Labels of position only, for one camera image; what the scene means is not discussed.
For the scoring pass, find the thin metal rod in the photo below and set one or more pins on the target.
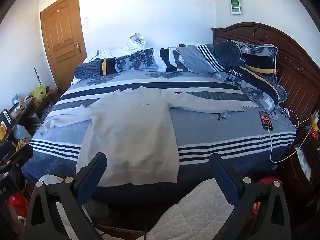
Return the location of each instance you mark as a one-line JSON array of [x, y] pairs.
[[37, 76]]

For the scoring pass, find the bed with striped blue sheet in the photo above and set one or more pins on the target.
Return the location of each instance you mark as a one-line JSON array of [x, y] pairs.
[[225, 132]]

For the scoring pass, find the cream knit sweater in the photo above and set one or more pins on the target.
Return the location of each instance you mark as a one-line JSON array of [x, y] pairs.
[[130, 130]]

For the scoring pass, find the dark wooden headboard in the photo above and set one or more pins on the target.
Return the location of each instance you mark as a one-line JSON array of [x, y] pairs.
[[297, 62]]

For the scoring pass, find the smartphone with lit screen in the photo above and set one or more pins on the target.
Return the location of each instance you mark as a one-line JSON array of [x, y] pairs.
[[266, 120]]

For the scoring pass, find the blue printed pillow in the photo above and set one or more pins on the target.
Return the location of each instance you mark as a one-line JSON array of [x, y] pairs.
[[130, 62]]

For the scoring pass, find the white crumpled garment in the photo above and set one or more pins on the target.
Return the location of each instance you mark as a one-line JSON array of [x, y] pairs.
[[136, 43]]

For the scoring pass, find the white quilted blanket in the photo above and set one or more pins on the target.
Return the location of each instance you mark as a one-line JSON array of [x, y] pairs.
[[200, 212]]

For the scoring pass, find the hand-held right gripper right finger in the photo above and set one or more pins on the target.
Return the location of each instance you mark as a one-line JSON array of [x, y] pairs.
[[223, 177]]

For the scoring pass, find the yellow plastic bag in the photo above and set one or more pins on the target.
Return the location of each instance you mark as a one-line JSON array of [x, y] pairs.
[[40, 94]]

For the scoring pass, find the wooden door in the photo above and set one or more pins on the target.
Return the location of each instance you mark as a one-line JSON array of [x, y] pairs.
[[63, 42]]

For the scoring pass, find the white wall control panel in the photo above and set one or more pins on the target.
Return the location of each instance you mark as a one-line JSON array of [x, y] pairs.
[[235, 5]]

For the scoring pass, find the red plastic bag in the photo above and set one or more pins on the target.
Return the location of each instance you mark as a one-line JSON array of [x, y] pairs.
[[268, 181], [17, 203]]

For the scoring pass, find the cluttered side table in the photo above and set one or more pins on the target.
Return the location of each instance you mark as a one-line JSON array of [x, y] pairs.
[[37, 107]]

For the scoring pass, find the dark wooden nightstand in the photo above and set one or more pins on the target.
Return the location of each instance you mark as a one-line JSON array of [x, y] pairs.
[[303, 155]]

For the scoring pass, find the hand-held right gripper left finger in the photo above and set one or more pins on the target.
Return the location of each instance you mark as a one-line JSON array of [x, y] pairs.
[[92, 178]]

